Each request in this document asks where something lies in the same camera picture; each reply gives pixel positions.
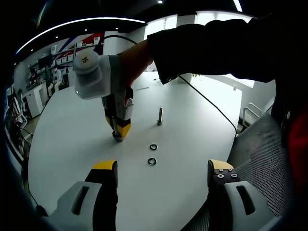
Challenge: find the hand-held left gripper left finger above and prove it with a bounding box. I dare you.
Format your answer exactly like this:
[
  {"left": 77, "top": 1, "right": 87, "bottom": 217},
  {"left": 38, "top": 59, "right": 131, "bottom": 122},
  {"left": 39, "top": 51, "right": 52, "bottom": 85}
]
[{"left": 47, "top": 159, "right": 119, "bottom": 231}]

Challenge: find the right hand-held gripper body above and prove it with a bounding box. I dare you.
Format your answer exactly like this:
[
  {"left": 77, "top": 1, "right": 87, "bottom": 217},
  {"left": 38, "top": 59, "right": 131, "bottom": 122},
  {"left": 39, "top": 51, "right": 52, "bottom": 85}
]
[{"left": 73, "top": 49, "right": 121, "bottom": 100}]

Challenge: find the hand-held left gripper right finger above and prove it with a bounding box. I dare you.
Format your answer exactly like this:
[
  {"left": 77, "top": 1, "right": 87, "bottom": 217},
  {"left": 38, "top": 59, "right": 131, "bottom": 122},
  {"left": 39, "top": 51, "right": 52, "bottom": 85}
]
[{"left": 207, "top": 159, "right": 282, "bottom": 231}]

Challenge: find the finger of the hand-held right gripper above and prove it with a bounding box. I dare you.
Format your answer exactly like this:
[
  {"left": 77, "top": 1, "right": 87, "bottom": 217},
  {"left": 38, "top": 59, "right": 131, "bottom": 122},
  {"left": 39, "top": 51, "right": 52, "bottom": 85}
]
[
  {"left": 114, "top": 89, "right": 134, "bottom": 141},
  {"left": 102, "top": 96, "right": 116, "bottom": 132}
]

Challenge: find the large steel bolt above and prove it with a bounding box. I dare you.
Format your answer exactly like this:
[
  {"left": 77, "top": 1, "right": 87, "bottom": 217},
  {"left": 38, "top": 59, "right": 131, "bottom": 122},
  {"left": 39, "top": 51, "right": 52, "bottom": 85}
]
[{"left": 112, "top": 116, "right": 124, "bottom": 142}]

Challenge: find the person's right forearm black sleeve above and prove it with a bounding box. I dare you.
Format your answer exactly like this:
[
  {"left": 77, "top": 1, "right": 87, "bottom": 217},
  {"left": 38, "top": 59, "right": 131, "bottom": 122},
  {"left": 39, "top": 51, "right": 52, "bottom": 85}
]
[{"left": 146, "top": 18, "right": 289, "bottom": 85}]

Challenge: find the black monitor screen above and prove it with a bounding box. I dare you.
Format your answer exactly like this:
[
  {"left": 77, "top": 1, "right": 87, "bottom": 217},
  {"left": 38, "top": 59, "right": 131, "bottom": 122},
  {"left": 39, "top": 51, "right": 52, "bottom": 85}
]
[{"left": 38, "top": 54, "right": 53, "bottom": 69}]

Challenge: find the grey mesh office chair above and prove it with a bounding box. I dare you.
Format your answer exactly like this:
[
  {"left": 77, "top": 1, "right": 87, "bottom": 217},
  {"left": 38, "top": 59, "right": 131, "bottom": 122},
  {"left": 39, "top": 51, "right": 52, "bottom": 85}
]
[{"left": 187, "top": 112, "right": 298, "bottom": 231}]

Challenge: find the white cabinet desk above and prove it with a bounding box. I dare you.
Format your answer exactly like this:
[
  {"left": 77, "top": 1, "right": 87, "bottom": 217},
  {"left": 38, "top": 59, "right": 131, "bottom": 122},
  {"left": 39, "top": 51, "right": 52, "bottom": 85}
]
[{"left": 22, "top": 83, "right": 48, "bottom": 119}]

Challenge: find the white office chair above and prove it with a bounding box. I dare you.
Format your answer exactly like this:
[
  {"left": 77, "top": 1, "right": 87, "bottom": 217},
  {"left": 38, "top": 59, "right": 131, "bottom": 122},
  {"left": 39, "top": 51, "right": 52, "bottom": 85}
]
[{"left": 6, "top": 92, "right": 27, "bottom": 128}]

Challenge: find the person's body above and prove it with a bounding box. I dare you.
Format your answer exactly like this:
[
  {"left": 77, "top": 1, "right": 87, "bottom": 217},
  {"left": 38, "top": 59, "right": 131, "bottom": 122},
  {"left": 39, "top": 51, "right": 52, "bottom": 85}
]
[{"left": 269, "top": 14, "right": 308, "bottom": 207}]

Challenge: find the wall shelf with boxes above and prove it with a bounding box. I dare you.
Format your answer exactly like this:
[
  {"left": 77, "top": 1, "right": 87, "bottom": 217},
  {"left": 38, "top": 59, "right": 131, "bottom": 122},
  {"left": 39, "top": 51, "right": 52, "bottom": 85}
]
[{"left": 50, "top": 36, "right": 104, "bottom": 73}]

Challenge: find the black cable into gripper body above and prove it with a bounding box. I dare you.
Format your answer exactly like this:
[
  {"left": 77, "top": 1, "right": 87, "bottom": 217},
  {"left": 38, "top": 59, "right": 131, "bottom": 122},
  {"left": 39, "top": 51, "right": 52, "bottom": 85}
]
[{"left": 94, "top": 35, "right": 138, "bottom": 55}]

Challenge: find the black cable on table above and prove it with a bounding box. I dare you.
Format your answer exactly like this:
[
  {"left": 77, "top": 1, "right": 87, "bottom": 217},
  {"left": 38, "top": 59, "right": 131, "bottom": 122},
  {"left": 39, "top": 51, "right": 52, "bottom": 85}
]
[{"left": 177, "top": 75, "right": 239, "bottom": 137}]

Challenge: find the grey chair frame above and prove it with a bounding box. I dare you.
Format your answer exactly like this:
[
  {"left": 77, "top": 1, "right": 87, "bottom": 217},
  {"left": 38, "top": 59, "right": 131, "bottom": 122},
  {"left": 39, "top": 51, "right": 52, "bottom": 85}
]
[{"left": 242, "top": 102, "right": 263, "bottom": 129}]

